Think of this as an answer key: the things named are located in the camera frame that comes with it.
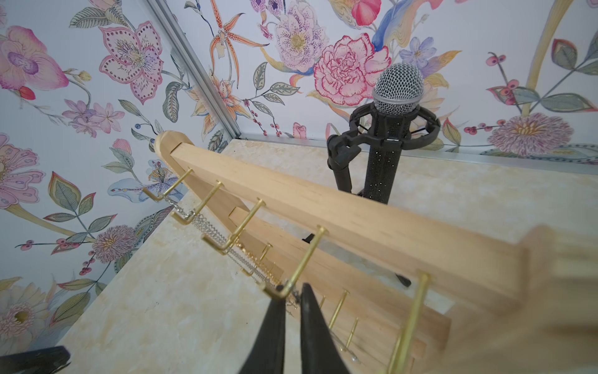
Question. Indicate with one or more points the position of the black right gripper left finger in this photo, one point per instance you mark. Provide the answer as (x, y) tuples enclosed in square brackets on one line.
[(268, 350)]

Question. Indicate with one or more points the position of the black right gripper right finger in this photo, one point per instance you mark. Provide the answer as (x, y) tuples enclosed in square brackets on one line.
[(318, 351)]

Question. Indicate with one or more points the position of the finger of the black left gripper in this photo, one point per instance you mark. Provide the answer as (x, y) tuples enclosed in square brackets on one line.
[(44, 361)]

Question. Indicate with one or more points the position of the wooden jewelry display stand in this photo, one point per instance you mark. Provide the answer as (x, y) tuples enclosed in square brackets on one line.
[(423, 295)]

